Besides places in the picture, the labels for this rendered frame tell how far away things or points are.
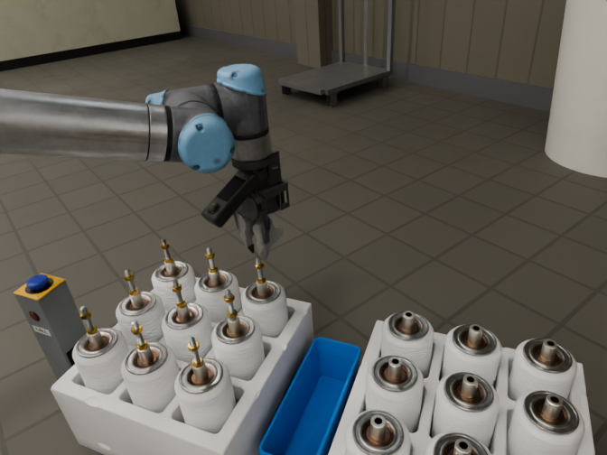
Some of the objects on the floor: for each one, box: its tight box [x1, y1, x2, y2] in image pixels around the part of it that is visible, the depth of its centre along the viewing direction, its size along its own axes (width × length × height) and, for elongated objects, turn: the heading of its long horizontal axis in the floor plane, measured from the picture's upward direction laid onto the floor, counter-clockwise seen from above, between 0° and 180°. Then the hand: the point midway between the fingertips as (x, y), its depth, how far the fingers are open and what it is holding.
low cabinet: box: [0, 0, 181, 71], centre depth 527 cm, size 174×206×78 cm
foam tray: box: [51, 277, 313, 455], centre depth 102 cm, size 39×39×18 cm
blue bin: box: [258, 337, 361, 455], centre depth 95 cm, size 30×11×12 cm, turn 164°
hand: (255, 252), depth 93 cm, fingers open, 3 cm apart
